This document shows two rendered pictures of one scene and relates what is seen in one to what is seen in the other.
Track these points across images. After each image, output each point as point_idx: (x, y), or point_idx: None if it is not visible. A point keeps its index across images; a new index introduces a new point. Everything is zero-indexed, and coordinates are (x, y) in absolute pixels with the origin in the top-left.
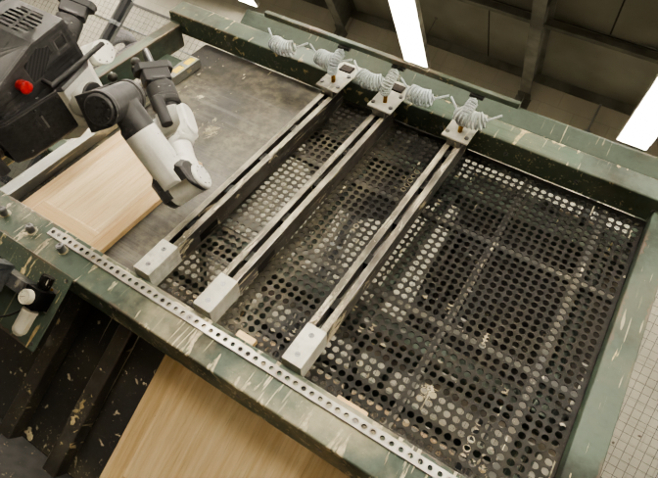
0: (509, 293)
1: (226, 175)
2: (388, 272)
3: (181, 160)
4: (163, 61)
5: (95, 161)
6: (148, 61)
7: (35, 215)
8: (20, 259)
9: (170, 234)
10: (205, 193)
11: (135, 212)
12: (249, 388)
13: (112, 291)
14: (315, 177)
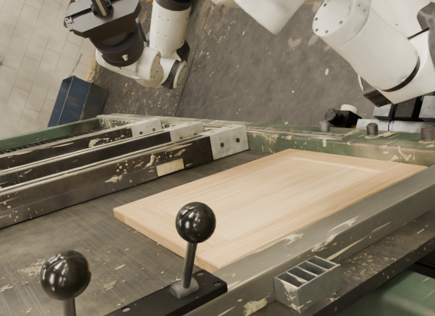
0: None
1: (92, 208)
2: None
3: (149, 32)
4: (79, 2)
5: (300, 208)
6: None
7: (376, 144)
8: None
9: (200, 137)
10: (138, 194)
11: (238, 169)
12: (188, 118)
13: (270, 125)
14: (8, 171)
